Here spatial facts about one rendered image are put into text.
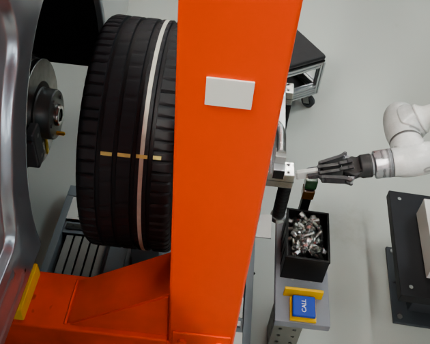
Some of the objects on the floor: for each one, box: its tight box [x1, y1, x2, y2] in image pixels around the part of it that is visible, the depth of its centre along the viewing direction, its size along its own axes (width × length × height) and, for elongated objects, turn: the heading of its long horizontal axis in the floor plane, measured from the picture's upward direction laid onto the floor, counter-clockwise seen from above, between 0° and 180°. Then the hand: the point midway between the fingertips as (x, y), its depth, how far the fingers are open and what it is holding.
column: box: [267, 304, 302, 344], centre depth 203 cm, size 10×10×42 cm
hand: (306, 173), depth 182 cm, fingers closed
